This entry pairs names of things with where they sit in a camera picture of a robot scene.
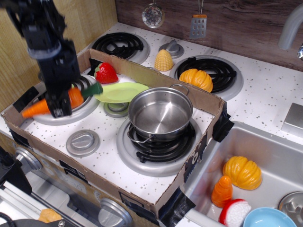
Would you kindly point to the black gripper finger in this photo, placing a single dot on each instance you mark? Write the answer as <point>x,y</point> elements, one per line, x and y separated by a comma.
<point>59,105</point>

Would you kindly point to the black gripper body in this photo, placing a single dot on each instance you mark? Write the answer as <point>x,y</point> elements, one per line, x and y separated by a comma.
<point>58,64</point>

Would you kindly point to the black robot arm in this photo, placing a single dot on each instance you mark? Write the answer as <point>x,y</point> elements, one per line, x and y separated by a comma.
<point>42,27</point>

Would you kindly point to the light green plastic plate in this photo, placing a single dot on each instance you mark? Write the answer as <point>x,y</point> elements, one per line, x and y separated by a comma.
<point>120,92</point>

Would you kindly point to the small orange toy carrot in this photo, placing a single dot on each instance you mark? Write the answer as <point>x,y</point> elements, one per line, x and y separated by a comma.
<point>222,192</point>

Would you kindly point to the front left black burner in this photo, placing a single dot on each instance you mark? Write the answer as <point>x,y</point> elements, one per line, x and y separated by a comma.
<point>78,113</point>

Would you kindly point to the black burner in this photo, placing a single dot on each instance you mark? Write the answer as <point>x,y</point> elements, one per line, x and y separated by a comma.
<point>78,113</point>
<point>156,159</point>
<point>127,46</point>
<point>226,77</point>

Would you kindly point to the red toy strawberry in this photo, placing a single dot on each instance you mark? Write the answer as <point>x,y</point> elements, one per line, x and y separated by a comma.
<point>105,73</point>

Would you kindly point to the front silver stove knob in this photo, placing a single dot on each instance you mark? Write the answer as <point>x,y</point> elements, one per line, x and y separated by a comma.
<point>83,143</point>

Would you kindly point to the silver stove knob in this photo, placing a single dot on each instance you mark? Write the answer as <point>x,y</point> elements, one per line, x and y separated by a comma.
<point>83,143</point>
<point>116,110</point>
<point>173,48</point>

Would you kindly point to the middle silver stove knob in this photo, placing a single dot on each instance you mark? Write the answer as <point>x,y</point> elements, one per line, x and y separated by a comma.
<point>116,110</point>

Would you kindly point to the left silver oven dial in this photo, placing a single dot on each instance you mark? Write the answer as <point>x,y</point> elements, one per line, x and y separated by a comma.
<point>28,161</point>

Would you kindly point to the silver oven dial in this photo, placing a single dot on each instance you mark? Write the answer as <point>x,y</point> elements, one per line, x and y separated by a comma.
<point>28,161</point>
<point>111,214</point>

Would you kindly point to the back left black burner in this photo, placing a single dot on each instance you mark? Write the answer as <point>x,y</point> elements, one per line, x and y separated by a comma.
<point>127,46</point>

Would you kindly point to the brown cardboard fence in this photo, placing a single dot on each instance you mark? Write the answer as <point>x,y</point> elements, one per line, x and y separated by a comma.
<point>105,169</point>

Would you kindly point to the stainless steel pot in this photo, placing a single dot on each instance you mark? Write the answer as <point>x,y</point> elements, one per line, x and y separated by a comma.
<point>161,113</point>

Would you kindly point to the yellow toy corn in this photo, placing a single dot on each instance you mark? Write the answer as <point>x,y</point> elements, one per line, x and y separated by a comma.
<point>163,61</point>

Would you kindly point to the hanging round metal strainer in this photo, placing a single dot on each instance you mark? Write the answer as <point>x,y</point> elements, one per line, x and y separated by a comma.
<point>153,15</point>

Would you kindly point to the front right black burner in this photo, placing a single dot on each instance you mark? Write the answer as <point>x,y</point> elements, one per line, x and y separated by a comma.
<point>156,159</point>

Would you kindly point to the orange sponge piece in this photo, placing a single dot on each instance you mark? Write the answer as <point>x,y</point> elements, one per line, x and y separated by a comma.
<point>49,215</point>

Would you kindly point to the back silver stove knob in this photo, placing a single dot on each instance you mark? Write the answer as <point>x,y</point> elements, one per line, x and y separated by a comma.
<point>173,48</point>

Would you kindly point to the right silver oven dial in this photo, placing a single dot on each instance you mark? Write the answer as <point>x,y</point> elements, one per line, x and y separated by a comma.
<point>111,214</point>

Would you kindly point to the orange toy pumpkin on stove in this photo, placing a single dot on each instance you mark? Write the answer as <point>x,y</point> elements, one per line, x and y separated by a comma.
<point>198,78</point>

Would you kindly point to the hanging metal spatula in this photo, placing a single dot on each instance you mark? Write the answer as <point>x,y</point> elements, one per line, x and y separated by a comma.
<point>198,23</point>

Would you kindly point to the back right black burner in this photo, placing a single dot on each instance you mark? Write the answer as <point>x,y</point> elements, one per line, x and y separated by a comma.
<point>226,77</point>

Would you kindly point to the orange toy pumpkin in sink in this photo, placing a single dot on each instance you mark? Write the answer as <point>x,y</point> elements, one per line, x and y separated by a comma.
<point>244,173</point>

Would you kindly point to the red white toy mushroom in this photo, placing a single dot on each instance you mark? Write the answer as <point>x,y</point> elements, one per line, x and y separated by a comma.
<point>234,213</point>

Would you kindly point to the silver sink basin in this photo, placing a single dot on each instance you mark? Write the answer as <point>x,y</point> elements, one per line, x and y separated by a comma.
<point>280,160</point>

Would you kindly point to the light blue bowl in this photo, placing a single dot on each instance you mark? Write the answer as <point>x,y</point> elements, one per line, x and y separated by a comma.
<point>267,217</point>

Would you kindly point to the grey faucet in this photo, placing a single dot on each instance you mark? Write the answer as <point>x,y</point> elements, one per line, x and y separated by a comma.
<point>290,28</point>

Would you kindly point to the steel bowl in sink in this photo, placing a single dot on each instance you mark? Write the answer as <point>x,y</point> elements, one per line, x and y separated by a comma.
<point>292,205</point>

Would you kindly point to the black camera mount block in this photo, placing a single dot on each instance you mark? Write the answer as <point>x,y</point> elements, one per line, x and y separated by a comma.
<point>10,171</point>

